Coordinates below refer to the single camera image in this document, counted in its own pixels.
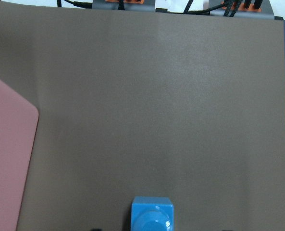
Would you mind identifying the pink plastic box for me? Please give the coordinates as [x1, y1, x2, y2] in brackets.
[0, 80, 38, 231]

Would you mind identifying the small blue square block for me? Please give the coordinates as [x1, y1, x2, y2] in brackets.
[130, 196, 174, 231]

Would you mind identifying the grey hub with orange connectors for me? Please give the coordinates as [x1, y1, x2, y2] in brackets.
[92, 0, 156, 12]

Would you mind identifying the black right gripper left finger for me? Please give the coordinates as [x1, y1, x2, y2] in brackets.
[90, 228, 102, 231]

